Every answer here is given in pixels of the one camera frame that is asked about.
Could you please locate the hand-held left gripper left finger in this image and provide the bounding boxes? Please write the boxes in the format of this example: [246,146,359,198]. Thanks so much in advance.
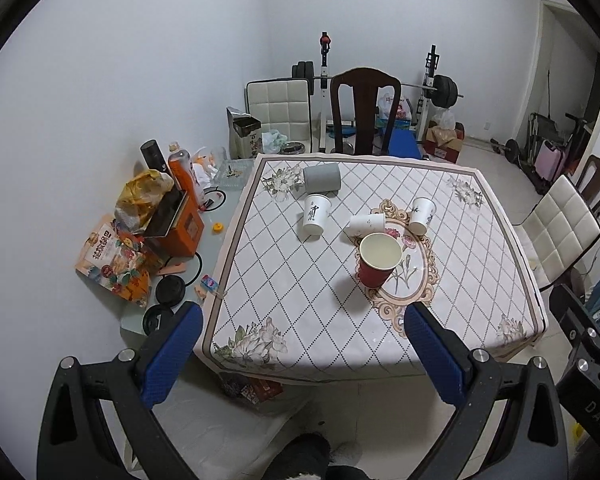
[36,301,204,480]

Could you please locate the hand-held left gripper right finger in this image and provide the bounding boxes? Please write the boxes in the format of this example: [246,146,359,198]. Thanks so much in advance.
[404,301,571,480]

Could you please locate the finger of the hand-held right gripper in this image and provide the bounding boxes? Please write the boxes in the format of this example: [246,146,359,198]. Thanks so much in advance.
[549,284,600,361]

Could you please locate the plain white paper cup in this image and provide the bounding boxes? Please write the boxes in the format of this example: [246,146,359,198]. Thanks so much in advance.
[343,213,387,237]

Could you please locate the red paper cup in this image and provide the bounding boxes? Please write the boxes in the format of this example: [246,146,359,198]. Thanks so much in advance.
[356,232,403,289]

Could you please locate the white cup with blue print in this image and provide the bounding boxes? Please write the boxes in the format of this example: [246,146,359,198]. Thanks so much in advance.
[408,197,437,236]

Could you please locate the white cup with black calligraphy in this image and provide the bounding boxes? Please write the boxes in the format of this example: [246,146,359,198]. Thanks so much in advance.
[302,194,331,239]

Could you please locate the grey cup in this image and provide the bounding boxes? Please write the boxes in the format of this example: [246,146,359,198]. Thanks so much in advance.
[303,163,342,196]

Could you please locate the white padded chair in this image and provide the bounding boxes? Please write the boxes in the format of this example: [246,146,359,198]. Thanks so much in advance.
[511,175,600,291]
[245,78,313,153]

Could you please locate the orange floral snack packet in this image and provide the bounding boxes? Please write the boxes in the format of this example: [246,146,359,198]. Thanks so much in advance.
[105,240,153,309]

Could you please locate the colourful packets under table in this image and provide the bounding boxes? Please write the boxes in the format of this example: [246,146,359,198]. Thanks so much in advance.
[221,375,285,406]

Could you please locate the diamond patterned floral tablecloth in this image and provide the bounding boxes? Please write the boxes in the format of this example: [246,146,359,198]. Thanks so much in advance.
[193,153,550,383]

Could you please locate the orange white snack packet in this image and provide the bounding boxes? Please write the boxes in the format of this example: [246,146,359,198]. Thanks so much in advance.
[75,214,131,281]

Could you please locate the orange gift box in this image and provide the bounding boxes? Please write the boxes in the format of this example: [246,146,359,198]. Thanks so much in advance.
[144,190,206,261]

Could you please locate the dark wooden chair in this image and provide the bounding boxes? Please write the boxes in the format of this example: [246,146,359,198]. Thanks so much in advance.
[569,155,600,221]
[329,67,402,157]

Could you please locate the pink suitcase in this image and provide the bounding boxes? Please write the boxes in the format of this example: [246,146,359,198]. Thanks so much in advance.
[536,141,571,185]

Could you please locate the yellow plastic bag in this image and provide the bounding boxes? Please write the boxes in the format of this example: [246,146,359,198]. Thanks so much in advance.
[114,170,175,235]

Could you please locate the black white fuzzy slipper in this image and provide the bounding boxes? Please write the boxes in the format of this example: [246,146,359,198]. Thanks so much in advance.
[272,432,333,480]

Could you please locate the black dumbbell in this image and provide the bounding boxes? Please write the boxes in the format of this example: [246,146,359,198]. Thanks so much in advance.
[490,138,521,163]

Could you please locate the black folding cart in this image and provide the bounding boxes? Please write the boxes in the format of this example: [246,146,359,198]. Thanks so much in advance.
[522,111,571,196]

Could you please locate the orange bottle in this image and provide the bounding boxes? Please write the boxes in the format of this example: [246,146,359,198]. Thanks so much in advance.
[168,142,203,211]

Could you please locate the glass ashtray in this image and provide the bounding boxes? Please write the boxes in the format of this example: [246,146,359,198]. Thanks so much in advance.
[215,160,255,190]

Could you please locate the black bottle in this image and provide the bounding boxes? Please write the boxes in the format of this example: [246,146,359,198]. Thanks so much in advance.
[140,139,173,188]

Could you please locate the red cardboard box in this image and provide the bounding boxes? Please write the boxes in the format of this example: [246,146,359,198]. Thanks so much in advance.
[424,122,466,165]

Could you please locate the blue bench pad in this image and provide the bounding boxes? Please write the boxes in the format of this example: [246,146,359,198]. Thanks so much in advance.
[380,127,423,160]

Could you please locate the green white plastic bag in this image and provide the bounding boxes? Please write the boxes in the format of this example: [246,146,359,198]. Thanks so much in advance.
[261,129,290,155]

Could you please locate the white plastic bag red print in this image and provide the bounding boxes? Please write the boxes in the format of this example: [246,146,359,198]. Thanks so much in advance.
[376,91,414,122]

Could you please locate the black barbell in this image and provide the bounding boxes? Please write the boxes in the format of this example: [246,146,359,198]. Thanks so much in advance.
[292,61,465,108]

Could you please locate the white barbell rack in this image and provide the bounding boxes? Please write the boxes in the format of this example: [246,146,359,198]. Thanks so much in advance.
[310,31,448,153]

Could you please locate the black cable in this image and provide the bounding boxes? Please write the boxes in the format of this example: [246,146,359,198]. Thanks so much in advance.
[157,250,204,283]

